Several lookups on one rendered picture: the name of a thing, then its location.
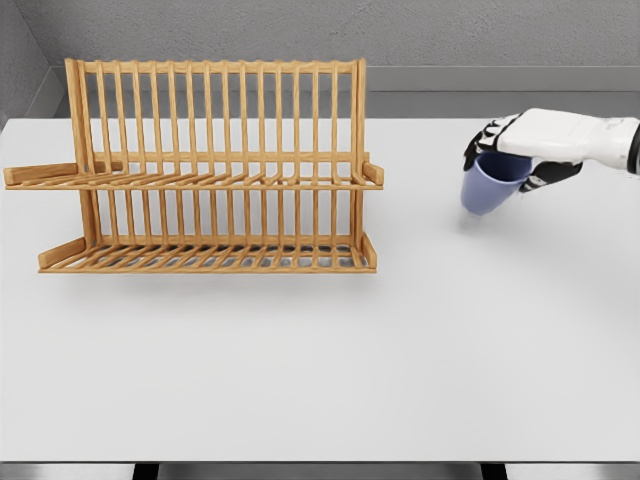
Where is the blue cup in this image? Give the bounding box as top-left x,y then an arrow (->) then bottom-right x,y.
460,151 -> 533,217

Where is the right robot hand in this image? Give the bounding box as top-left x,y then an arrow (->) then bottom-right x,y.
462,108 -> 599,195

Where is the wooden two-tier dish rack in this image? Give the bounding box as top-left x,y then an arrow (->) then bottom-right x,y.
3,57 -> 385,275

